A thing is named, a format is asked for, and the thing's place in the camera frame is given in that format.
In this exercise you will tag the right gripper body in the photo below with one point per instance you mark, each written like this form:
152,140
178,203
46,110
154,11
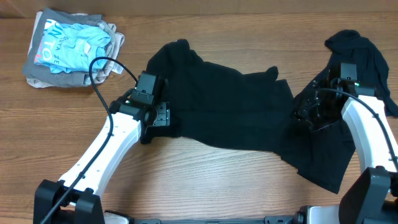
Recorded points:
318,113

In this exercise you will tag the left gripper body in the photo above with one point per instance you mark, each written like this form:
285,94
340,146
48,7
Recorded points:
162,117

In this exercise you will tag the black t-shirt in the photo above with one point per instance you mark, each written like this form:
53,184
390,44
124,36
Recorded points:
217,105

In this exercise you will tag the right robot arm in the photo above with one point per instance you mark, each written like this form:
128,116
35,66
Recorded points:
342,96

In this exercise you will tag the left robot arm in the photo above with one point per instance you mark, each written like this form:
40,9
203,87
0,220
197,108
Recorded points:
76,197

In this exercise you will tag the dark navy garment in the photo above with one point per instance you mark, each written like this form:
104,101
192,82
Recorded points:
323,156

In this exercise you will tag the grey folded t-shirt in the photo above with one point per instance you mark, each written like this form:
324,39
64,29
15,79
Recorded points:
40,76

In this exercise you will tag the light blue folded t-shirt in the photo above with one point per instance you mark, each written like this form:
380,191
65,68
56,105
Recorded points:
70,47

